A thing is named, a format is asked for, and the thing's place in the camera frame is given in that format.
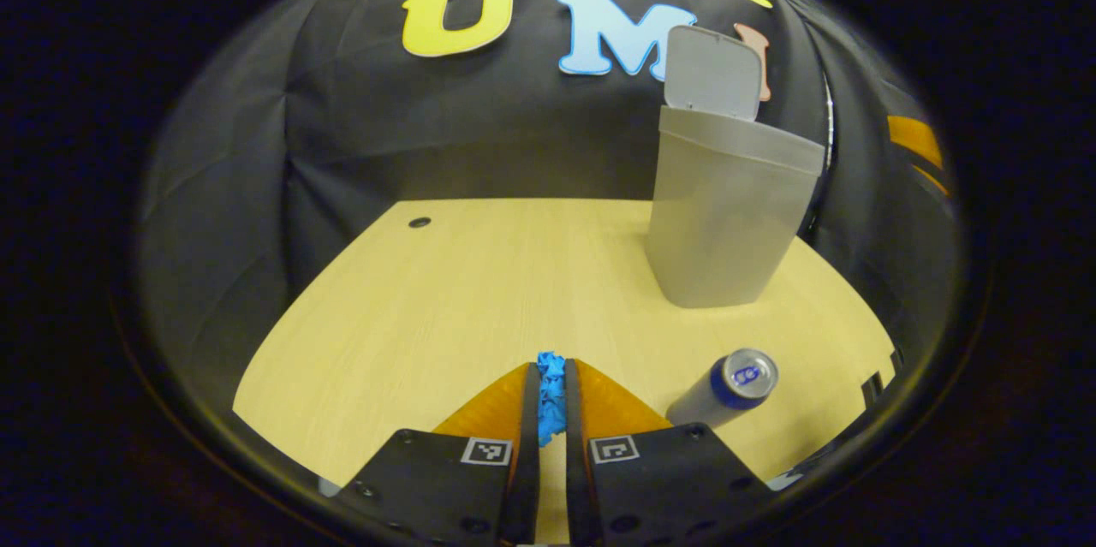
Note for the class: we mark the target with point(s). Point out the grey desktop garbage bin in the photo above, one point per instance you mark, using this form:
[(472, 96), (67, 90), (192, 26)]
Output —
[(728, 222)]

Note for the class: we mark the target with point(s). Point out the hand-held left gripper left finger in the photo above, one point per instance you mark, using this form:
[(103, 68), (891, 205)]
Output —
[(445, 496)]

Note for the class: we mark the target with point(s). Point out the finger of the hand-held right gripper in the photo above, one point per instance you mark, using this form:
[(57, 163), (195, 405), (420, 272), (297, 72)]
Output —
[(932, 180), (914, 140)]

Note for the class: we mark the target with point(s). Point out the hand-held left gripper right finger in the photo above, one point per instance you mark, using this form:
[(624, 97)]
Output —
[(668, 496)]

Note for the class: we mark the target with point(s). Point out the blue silver pop can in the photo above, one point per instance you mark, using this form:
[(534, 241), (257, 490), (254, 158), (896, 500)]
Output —
[(728, 384)]

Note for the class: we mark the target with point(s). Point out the blue paper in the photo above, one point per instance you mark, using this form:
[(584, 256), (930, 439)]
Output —
[(550, 397)]

